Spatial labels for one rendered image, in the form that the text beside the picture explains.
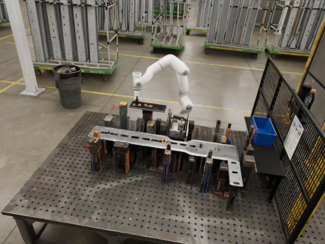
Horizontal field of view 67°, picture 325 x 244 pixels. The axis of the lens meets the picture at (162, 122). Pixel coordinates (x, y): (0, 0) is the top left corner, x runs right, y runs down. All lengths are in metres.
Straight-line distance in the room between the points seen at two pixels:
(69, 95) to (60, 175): 2.58
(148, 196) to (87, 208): 0.50
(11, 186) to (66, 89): 1.98
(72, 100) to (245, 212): 3.65
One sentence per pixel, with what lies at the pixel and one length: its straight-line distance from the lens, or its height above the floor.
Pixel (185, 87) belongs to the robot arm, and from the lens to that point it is 2.50.
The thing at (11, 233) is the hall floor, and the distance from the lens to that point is 3.10.
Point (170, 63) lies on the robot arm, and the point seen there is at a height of 1.60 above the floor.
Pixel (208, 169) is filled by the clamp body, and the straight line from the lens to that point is 2.09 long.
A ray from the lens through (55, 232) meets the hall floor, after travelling 2.95.
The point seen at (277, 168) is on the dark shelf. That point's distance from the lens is 2.23.
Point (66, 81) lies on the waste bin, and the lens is 4.67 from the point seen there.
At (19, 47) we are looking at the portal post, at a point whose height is 0.94.
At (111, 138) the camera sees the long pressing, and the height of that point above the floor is 1.00.
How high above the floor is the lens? 2.34
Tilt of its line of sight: 32 degrees down
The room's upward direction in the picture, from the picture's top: 4 degrees clockwise
